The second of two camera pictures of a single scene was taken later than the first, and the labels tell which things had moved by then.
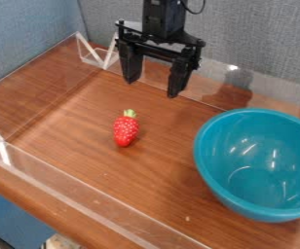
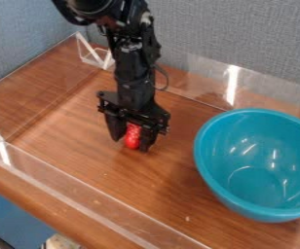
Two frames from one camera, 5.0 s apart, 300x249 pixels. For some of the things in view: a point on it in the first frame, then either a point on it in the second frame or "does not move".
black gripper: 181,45 to 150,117
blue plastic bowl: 256,158 does not move
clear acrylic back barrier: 220,84 does not move
